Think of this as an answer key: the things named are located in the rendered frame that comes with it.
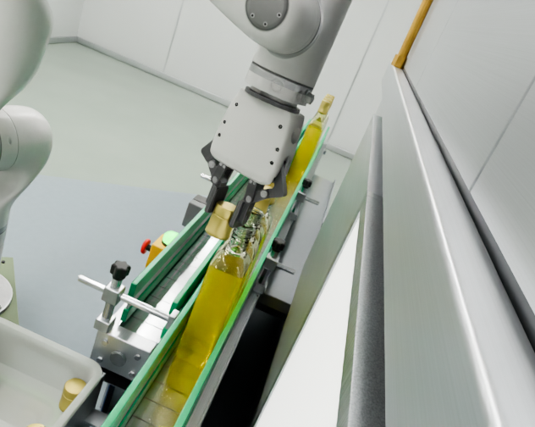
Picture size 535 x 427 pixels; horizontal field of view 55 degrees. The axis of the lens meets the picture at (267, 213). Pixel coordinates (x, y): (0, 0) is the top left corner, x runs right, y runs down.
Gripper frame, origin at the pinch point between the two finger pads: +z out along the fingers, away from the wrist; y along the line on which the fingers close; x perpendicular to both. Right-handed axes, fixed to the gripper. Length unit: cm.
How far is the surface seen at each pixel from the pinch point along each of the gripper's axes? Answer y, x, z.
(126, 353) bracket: 7.9, -2.5, 31.8
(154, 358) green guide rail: -1.2, 5.7, 22.6
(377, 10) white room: 180, -563, -103
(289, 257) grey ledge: 5, -58, 24
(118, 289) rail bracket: 12.2, -0.6, 21.4
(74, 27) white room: 519, -461, 61
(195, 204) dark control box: 40, -64, 28
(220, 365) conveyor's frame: -4.7, -11.4, 29.5
